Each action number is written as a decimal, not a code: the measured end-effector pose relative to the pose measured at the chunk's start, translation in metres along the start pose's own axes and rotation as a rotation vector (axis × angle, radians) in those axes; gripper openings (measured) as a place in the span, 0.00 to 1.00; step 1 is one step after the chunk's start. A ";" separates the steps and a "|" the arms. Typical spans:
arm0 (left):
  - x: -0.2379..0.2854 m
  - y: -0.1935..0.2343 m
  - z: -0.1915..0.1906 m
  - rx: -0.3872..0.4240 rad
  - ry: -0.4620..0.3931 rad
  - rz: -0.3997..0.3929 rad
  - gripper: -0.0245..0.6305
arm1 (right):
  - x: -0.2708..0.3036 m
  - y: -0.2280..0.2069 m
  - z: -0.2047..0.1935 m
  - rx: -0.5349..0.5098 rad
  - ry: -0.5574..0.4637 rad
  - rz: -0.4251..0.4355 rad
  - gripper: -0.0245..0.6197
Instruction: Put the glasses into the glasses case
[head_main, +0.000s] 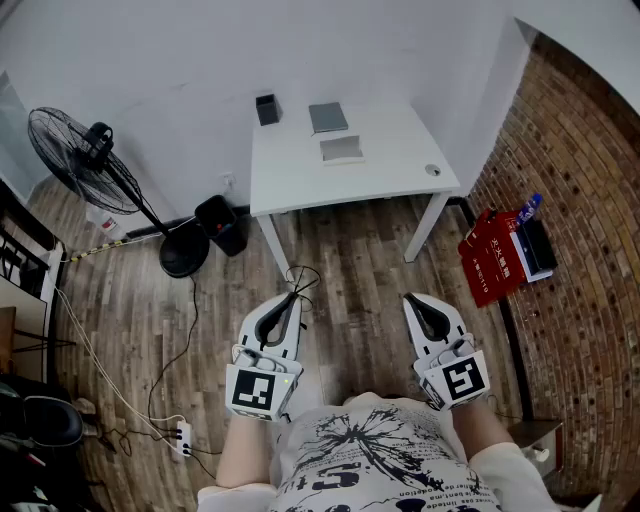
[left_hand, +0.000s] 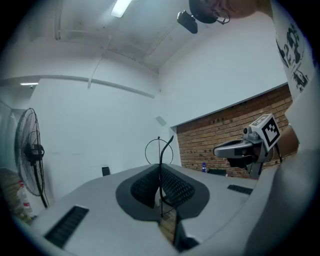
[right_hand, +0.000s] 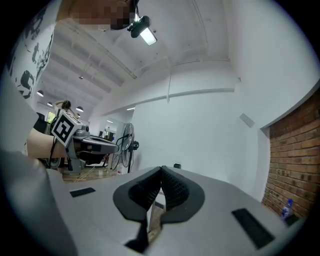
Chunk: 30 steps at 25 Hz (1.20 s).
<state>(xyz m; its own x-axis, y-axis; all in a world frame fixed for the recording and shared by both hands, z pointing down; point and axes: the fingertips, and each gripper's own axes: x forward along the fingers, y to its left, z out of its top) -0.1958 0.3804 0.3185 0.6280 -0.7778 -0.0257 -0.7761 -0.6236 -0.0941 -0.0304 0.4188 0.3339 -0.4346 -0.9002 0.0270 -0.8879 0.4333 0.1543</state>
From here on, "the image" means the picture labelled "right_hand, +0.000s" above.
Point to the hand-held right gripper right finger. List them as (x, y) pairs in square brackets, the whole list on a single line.
[(183, 200)]

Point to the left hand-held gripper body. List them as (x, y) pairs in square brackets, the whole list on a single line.
[(65, 128)]

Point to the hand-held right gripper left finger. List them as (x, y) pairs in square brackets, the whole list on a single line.
[(136, 200)]

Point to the person's left forearm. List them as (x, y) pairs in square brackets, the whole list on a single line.
[(41, 145)]

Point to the round pendant lamp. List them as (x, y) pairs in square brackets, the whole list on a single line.
[(40, 93), (49, 104), (79, 109)]

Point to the small black box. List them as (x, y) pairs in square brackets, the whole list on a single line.
[(177, 165)]

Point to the black standing fan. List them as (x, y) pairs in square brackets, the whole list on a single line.
[(126, 147)]

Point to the white shirt with black print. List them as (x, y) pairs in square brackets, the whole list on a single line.
[(27, 62)]

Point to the clear water bottle blue label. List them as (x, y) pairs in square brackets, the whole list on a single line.
[(287, 211)]

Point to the long ceiling lamp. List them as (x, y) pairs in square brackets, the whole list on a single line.
[(148, 37)]

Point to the grey wall panel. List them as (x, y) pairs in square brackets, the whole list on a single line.
[(247, 120)]

